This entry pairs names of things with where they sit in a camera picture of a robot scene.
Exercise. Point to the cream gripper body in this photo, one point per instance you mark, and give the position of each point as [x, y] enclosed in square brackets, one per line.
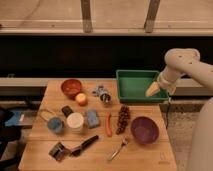
[153, 89]

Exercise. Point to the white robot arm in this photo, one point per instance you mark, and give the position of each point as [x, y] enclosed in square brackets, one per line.
[186, 61]

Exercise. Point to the small metal cup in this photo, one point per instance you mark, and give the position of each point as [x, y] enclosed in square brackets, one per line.
[105, 98]

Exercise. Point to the white cup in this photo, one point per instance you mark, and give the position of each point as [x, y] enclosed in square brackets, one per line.
[76, 122]

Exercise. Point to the green plastic tray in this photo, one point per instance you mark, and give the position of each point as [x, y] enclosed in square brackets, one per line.
[132, 85]

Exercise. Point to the dark grape bunch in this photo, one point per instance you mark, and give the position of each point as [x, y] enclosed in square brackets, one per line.
[123, 118]

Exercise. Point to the purple bowl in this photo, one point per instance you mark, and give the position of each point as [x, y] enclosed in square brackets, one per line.
[144, 130]

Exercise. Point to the metal fork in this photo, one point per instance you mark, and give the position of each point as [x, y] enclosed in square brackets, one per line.
[124, 142]

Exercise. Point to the blue sponge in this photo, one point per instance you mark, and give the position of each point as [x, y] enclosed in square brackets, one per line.
[92, 118]

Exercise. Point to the peach apple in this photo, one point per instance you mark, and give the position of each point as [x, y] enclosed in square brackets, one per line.
[81, 99]

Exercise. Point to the red bowl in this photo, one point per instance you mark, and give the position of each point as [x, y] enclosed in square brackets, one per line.
[71, 87]

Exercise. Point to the black small block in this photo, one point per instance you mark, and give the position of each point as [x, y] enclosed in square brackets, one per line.
[66, 110]

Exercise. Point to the blue mug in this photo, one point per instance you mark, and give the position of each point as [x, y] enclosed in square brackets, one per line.
[55, 125]

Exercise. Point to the metal clip tool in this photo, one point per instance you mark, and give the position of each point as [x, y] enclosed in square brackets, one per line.
[59, 152]

